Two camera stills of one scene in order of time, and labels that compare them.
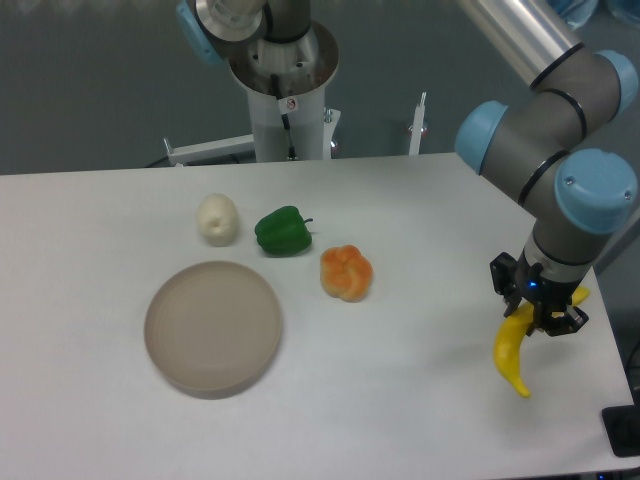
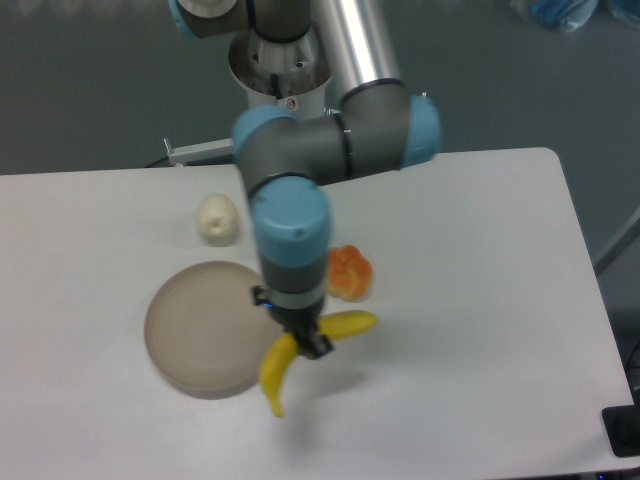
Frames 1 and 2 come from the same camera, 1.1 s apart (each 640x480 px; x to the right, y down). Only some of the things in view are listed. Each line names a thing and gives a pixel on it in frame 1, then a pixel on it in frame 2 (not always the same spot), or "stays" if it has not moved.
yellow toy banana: [510, 329] -> [284, 349]
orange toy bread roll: [346, 273] stays
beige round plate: [212, 329] stays
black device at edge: [622, 426] stays
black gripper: [546, 292] -> [298, 309]
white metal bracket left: [214, 148] stays
